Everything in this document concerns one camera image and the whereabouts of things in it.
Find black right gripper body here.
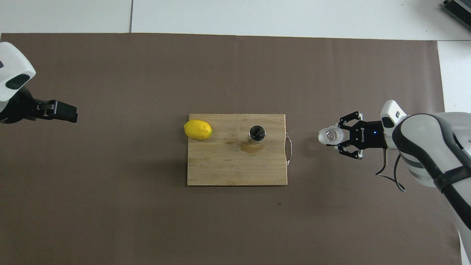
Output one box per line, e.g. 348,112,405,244
351,121,388,149

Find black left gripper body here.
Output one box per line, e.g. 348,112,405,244
0,88,37,124

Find small clear glass cup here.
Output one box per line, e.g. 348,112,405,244
318,126,345,145

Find steel double jigger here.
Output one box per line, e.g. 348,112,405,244
249,125,266,145

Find wooden cutting board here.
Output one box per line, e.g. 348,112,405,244
187,113,293,186

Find yellow lemon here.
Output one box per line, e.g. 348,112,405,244
184,119,213,140

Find brown paper table mat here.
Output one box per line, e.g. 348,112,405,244
0,32,462,265

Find grey metal device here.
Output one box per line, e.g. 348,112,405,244
442,0,471,27

